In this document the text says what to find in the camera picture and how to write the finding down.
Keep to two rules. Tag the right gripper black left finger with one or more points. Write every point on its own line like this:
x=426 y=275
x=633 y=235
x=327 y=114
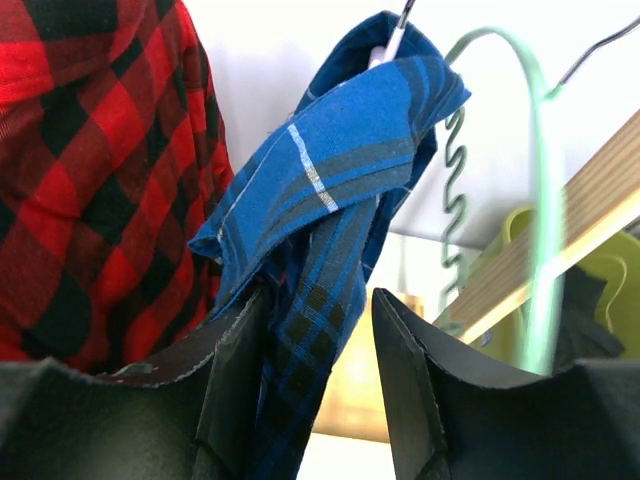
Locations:
x=187 y=412

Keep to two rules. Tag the wooden clothes rack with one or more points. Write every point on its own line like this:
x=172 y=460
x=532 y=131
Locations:
x=601 y=199

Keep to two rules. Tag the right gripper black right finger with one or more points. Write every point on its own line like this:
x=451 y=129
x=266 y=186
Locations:
x=455 y=413

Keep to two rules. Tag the lilac hanger of blue shirt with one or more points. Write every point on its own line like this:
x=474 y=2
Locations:
x=384 y=54

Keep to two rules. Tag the mint green hanger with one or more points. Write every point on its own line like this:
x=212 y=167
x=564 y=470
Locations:
x=529 y=109

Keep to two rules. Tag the green plastic basket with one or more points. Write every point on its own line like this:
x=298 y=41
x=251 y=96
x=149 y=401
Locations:
x=615 y=262

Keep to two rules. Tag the blue plaid shirt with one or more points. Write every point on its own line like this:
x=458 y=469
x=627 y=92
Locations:
x=309 y=212

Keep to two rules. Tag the red black plaid shirt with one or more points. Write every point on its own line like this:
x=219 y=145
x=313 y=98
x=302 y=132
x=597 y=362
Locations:
x=113 y=154

